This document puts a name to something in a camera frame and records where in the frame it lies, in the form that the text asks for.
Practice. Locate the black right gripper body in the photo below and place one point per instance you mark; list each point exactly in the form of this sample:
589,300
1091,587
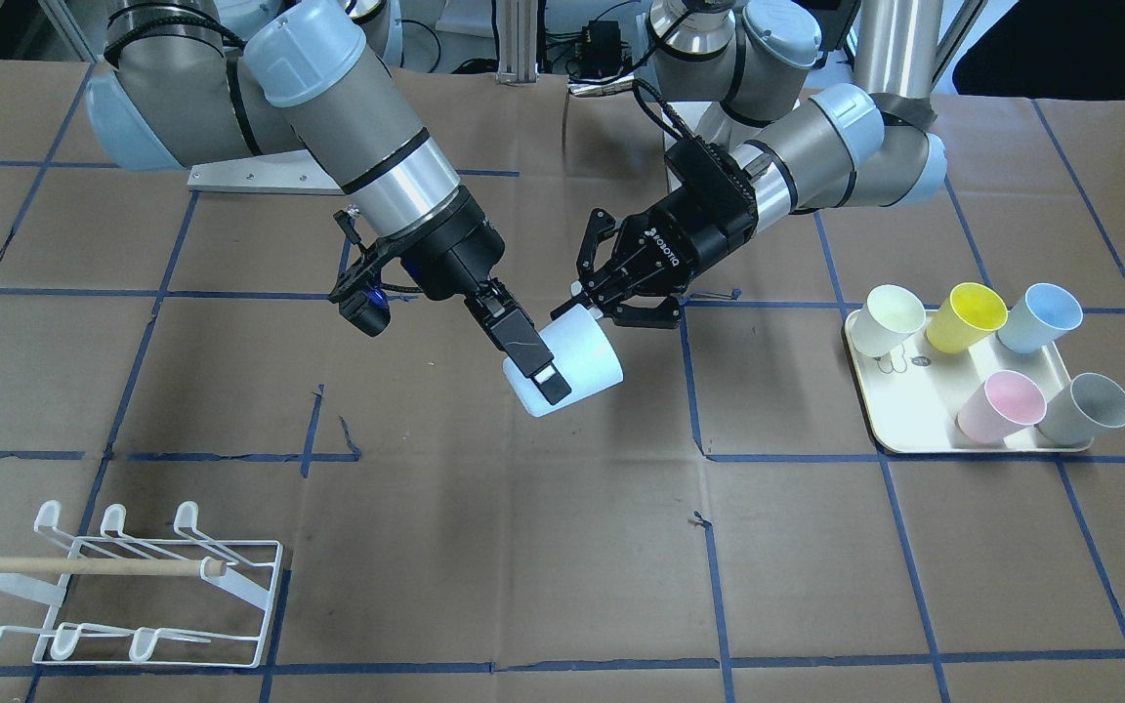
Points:
452,252

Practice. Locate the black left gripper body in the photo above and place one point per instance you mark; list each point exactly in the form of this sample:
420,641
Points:
687,237

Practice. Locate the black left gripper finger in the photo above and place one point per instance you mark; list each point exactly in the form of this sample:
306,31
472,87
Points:
597,285
666,315

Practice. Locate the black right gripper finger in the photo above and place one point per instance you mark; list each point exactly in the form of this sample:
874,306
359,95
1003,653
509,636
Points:
511,330

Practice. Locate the light blue plastic cup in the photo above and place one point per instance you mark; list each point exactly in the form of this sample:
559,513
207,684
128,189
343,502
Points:
583,355

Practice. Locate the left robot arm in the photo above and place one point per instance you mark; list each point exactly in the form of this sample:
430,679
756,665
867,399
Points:
748,148

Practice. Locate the white plastic cup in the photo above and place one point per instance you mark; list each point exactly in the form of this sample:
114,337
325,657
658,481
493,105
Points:
889,316

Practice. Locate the yellow plastic cup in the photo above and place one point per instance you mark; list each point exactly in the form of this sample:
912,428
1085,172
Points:
971,313

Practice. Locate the pink plastic cup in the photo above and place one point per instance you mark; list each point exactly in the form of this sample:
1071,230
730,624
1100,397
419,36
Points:
1005,403

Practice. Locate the grey plastic cup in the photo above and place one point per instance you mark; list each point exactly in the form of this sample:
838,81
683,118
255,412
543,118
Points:
1089,406

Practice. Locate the cream plastic tray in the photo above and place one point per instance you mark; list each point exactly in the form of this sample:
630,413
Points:
912,395

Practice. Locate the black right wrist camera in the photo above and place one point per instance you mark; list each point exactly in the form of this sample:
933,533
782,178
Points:
358,293

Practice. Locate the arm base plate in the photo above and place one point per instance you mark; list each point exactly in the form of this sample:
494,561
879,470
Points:
293,172

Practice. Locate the aluminium frame post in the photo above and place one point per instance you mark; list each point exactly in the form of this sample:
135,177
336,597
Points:
517,39

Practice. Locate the white wire cup rack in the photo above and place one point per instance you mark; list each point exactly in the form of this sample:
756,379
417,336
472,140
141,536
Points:
113,600

